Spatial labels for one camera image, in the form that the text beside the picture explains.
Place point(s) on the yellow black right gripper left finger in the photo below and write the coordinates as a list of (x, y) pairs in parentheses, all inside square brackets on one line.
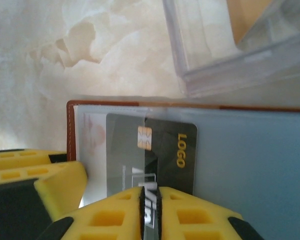
[(102, 215)]

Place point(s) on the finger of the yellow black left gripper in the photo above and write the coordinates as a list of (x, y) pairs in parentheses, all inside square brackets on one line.
[(20, 157), (62, 182)]

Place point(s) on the brown leather card holder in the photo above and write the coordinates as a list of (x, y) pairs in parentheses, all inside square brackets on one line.
[(70, 130)]

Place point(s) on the orange gold card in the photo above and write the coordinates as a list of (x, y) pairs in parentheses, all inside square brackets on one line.
[(242, 22)]

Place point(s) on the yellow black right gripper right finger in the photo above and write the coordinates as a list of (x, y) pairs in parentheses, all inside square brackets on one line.
[(195, 217)]

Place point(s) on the black logo card with chip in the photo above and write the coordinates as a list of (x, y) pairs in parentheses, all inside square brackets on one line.
[(170, 150)]

